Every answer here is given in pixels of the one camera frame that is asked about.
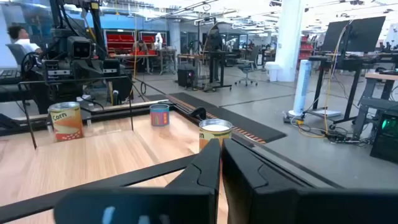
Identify black computer green light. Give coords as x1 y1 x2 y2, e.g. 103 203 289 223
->
369 109 398 165

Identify red bin storage rack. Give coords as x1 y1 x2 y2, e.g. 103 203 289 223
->
298 35 315 60
138 30 156 54
104 29 137 56

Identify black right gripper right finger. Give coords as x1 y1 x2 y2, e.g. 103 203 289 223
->
221 138 398 224

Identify wooden top table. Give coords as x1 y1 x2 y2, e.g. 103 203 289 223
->
354 71 398 141

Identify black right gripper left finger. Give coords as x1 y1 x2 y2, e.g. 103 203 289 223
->
54 138 222 224

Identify large black monitor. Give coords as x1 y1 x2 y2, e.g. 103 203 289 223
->
320 15 387 54

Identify small blue pink can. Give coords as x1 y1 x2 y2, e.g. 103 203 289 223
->
149 103 170 127

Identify person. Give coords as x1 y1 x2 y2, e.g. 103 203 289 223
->
132 39 149 56
6 24 44 68

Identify black box on floor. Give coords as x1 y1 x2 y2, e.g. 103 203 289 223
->
177 68 199 89

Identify black floor mat orange stripes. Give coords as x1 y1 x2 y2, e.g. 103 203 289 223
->
146 92 249 138
169 92 287 144

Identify white tower fan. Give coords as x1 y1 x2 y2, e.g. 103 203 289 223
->
287 58 313 118

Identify black standing desk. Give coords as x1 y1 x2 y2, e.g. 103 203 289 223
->
198 17 237 93

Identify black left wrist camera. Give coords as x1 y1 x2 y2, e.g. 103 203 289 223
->
67 35 94 60

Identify white building column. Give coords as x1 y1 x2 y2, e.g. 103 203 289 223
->
274 0 307 83

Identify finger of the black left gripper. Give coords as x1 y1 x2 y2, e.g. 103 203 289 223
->
72 59 88 77
86 59 103 77

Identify white trash bin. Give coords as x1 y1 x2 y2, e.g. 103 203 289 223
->
265 61 282 83

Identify black aluminium table frame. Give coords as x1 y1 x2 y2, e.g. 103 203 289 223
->
0 99 343 190

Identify corn can orange label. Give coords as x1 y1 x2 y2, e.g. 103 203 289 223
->
47 101 85 142
198 118 234 153

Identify grey office chair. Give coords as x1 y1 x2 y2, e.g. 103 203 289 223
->
234 45 261 87
5 43 30 68

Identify black desk stand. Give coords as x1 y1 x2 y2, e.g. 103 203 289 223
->
306 49 398 127

